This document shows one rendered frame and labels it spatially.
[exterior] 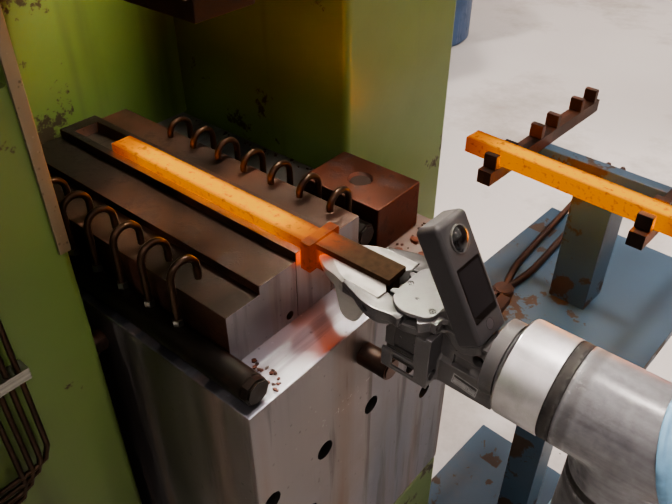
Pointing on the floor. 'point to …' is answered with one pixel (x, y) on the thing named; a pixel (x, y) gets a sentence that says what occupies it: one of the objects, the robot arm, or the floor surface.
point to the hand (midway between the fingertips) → (336, 252)
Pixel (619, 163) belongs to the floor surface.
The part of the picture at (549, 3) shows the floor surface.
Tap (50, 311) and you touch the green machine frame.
